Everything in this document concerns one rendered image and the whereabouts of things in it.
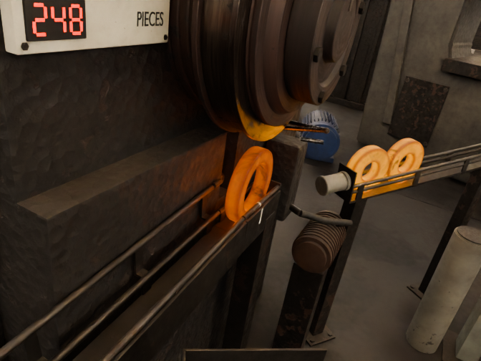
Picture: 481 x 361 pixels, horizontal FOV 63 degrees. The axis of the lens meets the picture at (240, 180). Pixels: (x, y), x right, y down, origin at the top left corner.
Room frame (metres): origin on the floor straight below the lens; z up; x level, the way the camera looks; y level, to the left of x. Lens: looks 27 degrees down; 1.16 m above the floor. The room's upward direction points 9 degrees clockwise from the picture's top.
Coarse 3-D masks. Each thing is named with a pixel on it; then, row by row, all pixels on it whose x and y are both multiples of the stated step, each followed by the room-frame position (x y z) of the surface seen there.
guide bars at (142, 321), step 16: (272, 192) 0.86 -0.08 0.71; (256, 208) 0.77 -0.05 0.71; (240, 224) 0.70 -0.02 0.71; (224, 240) 0.64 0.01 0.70; (208, 256) 0.58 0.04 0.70; (192, 272) 0.54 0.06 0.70; (176, 288) 0.50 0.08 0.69; (160, 304) 0.46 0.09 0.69; (144, 320) 0.42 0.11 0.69; (128, 336) 0.39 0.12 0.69; (112, 352) 0.36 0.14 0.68
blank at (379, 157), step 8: (360, 152) 1.10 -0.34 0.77; (368, 152) 1.09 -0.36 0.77; (376, 152) 1.11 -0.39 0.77; (384, 152) 1.13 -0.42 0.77; (352, 160) 1.09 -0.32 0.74; (360, 160) 1.08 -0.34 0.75; (368, 160) 1.10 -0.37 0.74; (376, 160) 1.11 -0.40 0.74; (384, 160) 1.13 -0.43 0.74; (352, 168) 1.08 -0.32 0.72; (360, 168) 1.08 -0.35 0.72; (376, 168) 1.13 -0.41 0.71; (384, 168) 1.14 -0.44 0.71; (360, 176) 1.09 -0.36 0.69; (368, 176) 1.13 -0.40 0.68; (376, 176) 1.13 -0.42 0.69
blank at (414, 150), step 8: (400, 144) 1.18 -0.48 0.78; (408, 144) 1.18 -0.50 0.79; (416, 144) 1.19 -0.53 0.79; (392, 152) 1.17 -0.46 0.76; (400, 152) 1.16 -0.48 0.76; (408, 152) 1.18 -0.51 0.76; (416, 152) 1.20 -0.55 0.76; (392, 160) 1.15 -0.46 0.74; (400, 160) 1.17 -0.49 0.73; (408, 160) 1.22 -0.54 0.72; (416, 160) 1.21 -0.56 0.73; (392, 168) 1.16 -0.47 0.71; (400, 168) 1.21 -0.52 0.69; (408, 168) 1.20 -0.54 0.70; (416, 168) 1.22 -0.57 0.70; (384, 176) 1.18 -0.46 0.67
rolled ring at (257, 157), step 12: (252, 156) 0.77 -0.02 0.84; (264, 156) 0.81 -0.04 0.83; (240, 168) 0.74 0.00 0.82; (252, 168) 0.75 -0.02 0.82; (264, 168) 0.85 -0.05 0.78; (240, 180) 0.73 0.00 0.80; (264, 180) 0.85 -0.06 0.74; (228, 192) 0.72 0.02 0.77; (240, 192) 0.72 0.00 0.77; (252, 192) 0.84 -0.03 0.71; (264, 192) 0.85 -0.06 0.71; (228, 204) 0.72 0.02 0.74; (240, 204) 0.72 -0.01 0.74; (252, 204) 0.81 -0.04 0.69; (228, 216) 0.74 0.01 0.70; (240, 216) 0.74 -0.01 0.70
